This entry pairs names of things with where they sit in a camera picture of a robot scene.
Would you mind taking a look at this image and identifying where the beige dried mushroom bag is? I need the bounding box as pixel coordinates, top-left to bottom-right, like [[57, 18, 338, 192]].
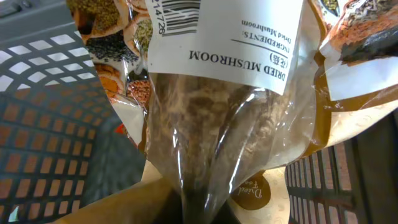
[[60, 0, 397, 223]]

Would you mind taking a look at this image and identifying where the orange spaghetti pasta package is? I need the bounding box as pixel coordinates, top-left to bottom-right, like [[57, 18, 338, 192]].
[[114, 124, 128, 135]]

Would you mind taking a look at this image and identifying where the grey plastic lattice basket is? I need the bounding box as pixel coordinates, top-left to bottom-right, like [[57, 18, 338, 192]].
[[1, 1, 397, 223]]

